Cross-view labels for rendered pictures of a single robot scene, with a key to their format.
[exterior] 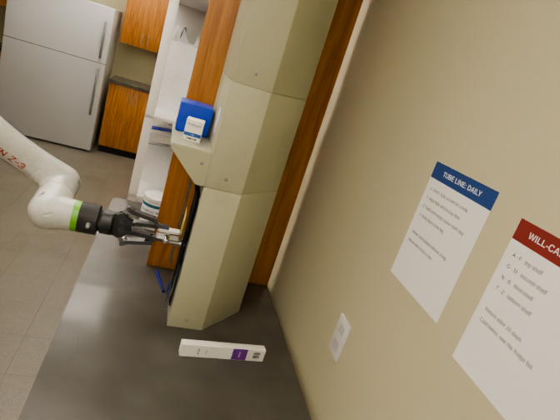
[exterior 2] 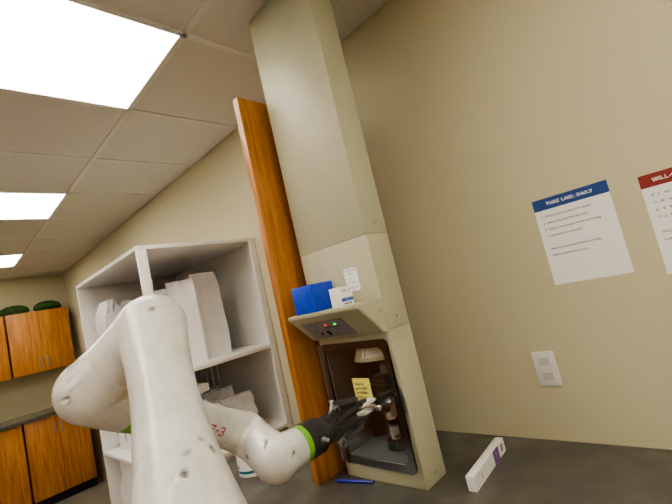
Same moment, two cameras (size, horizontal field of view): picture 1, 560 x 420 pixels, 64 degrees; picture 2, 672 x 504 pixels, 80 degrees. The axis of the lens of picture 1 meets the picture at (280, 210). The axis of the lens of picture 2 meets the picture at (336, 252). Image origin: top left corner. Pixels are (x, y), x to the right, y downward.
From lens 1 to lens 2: 0.96 m
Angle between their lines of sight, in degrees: 37
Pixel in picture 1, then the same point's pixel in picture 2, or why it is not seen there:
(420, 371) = (652, 306)
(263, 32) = (364, 191)
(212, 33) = (273, 234)
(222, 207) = (405, 340)
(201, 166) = (380, 313)
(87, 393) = not seen: outside the picture
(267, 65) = (376, 213)
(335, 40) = not seen: hidden behind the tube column
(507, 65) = (541, 129)
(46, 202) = (282, 444)
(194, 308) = (433, 453)
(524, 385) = not seen: outside the picture
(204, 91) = (288, 283)
